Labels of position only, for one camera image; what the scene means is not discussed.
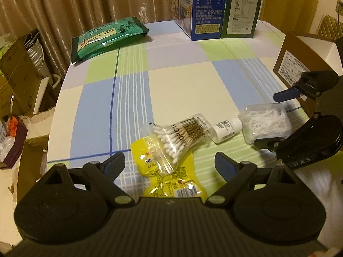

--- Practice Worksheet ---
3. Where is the green tea packet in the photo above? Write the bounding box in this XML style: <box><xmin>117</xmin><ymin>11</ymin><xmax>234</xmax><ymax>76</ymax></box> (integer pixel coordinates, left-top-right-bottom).
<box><xmin>70</xmin><ymin>17</ymin><xmax>149</xmax><ymax>65</ymax></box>

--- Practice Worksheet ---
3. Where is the brown curtain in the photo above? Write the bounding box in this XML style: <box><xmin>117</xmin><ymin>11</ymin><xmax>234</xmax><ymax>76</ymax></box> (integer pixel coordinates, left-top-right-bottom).
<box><xmin>0</xmin><ymin>0</ymin><xmax>172</xmax><ymax>69</ymax></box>

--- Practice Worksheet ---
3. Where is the yellow curtain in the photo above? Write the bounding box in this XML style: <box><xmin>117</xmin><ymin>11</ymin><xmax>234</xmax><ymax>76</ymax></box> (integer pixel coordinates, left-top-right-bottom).
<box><xmin>264</xmin><ymin>0</ymin><xmax>323</xmax><ymax>34</ymax></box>

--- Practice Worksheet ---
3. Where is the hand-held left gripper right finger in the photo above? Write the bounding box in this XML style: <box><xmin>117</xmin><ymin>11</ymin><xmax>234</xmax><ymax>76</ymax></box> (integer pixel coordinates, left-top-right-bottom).
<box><xmin>205</xmin><ymin>151</ymin><xmax>301</xmax><ymax>210</ymax></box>

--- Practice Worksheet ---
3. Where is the small white bottle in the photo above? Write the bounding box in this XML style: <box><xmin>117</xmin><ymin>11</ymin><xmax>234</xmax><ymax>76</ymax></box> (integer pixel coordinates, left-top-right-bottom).
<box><xmin>210</xmin><ymin>118</ymin><xmax>243</xmax><ymax>143</ymax></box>

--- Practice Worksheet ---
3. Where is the yellow snack packet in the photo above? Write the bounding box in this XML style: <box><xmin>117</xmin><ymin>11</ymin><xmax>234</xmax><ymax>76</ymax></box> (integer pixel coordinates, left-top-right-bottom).
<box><xmin>130</xmin><ymin>136</ymin><xmax>207</xmax><ymax>202</ymax></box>

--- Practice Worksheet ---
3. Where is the cotton swab bag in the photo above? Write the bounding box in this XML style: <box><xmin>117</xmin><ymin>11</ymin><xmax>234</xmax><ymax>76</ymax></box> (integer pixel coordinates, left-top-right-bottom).
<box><xmin>148</xmin><ymin>113</ymin><xmax>212</xmax><ymax>176</ymax></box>

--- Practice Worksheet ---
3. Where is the checked tablecloth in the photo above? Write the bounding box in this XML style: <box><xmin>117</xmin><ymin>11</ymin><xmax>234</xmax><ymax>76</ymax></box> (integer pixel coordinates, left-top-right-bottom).
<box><xmin>47</xmin><ymin>19</ymin><xmax>343</xmax><ymax>201</ymax></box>

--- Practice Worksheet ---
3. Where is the small orange object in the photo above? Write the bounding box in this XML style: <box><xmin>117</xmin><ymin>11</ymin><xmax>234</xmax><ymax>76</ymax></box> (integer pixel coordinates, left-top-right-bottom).
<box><xmin>7</xmin><ymin>118</ymin><xmax>19</xmax><ymax>134</ymax></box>

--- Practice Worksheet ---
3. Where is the quilted chair cover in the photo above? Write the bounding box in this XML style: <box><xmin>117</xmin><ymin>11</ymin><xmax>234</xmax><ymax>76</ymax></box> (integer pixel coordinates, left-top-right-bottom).
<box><xmin>316</xmin><ymin>13</ymin><xmax>343</xmax><ymax>40</ymax></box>

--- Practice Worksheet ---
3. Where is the blue milk carton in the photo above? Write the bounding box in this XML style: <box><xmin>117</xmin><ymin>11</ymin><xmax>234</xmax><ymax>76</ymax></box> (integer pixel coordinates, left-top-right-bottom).
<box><xmin>169</xmin><ymin>0</ymin><xmax>228</xmax><ymax>41</ymax></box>

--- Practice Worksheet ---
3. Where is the plain brown cardboard carton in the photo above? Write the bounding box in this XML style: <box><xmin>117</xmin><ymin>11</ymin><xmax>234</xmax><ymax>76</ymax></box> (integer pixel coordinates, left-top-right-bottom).
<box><xmin>0</xmin><ymin>39</ymin><xmax>54</xmax><ymax>113</ymax></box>

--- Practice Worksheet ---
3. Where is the brown cardboard box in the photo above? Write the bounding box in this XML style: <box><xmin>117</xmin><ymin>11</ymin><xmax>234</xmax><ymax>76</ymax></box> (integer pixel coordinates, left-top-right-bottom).
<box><xmin>273</xmin><ymin>31</ymin><xmax>343</xmax><ymax>118</ymax></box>

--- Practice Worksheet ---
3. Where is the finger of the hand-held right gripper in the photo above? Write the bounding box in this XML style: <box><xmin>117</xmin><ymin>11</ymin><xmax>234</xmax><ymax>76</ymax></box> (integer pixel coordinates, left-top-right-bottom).
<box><xmin>273</xmin><ymin>70</ymin><xmax>339</xmax><ymax>103</ymax></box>
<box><xmin>253</xmin><ymin>113</ymin><xmax>320</xmax><ymax>151</ymax></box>

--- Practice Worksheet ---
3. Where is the white flat board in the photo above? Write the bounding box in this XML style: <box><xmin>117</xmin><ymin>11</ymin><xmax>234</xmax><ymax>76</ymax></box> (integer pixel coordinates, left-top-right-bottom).
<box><xmin>33</xmin><ymin>76</ymin><xmax>50</xmax><ymax>115</ymax></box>

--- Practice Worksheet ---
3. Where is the clear floss pick box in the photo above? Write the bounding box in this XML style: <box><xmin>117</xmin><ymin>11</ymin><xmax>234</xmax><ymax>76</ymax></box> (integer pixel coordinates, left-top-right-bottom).
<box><xmin>238</xmin><ymin>103</ymin><xmax>292</xmax><ymax>145</ymax></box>

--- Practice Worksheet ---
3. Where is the maroon box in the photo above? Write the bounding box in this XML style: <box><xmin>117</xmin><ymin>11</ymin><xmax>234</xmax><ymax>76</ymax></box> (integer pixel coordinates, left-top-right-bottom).
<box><xmin>0</xmin><ymin>114</ymin><xmax>29</xmax><ymax>168</ymax></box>

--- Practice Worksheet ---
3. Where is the metal utensil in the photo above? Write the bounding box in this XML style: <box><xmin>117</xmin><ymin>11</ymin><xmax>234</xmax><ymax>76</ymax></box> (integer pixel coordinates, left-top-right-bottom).
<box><xmin>8</xmin><ymin>94</ymin><xmax>15</xmax><ymax>121</ymax></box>

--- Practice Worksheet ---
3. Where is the green carton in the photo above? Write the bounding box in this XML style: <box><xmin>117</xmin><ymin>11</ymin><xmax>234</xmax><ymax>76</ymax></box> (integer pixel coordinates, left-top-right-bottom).
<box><xmin>221</xmin><ymin>0</ymin><xmax>264</xmax><ymax>38</ymax></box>

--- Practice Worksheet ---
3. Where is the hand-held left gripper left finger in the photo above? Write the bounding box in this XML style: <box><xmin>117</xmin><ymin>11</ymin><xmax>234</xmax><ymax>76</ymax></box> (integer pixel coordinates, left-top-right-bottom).
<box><xmin>35</xmin><ymin>151</ymin><xmax>136</xmax><ymax>208</ymax></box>

